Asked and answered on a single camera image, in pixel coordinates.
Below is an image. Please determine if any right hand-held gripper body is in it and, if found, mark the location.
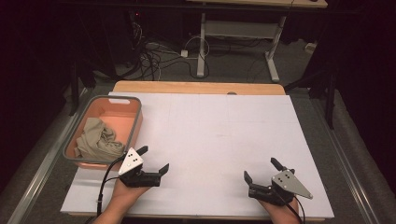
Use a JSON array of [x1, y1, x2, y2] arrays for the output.
[[247, 169, 314, 207]]

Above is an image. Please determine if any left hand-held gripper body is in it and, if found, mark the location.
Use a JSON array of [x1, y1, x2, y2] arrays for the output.
[[118, 147, 163, 189]]

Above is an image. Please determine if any orange plastic basket grey rim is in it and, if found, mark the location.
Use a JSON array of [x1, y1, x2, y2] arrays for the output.
[[62, 94, 144, 171]]

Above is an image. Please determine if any beige cloth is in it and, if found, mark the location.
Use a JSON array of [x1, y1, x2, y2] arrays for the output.
[[74, 117, 126, 162]]

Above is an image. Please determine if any person's left hand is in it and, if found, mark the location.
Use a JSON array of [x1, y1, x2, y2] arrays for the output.
[[111, 178, 150, 209]]

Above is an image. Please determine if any person's right hand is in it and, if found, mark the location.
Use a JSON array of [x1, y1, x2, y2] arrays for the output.
[[257, 197, 301, 224]]

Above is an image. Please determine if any white table cover sheet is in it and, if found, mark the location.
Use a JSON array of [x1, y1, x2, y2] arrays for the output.
[[60, 91, 335, 219]]

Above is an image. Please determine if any black stand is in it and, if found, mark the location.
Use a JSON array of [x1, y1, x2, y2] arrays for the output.
[[283, 66, 339, 131], [68, 59, 97, 117]]

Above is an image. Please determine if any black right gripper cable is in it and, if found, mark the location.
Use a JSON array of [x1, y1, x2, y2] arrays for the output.
[[274, 189, 306, 224]]

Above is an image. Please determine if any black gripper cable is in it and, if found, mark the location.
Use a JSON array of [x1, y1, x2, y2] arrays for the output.
[[274, 189, 306, 224], [96, 154, 129, 217]]

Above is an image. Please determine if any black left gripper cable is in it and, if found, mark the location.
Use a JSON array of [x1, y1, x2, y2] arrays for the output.
[[96, 154, 129, 217]]

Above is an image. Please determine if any tangle of black floor cables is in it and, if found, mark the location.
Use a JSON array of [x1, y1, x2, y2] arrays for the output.
[[118, 18, 209, 82]]

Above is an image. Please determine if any white floor cable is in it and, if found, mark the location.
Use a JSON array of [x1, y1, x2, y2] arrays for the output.
[[183, 35, 211, 61]]

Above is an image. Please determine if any white desk frame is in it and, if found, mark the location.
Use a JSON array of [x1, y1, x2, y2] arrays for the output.
[[196, 12, 288, 83]]

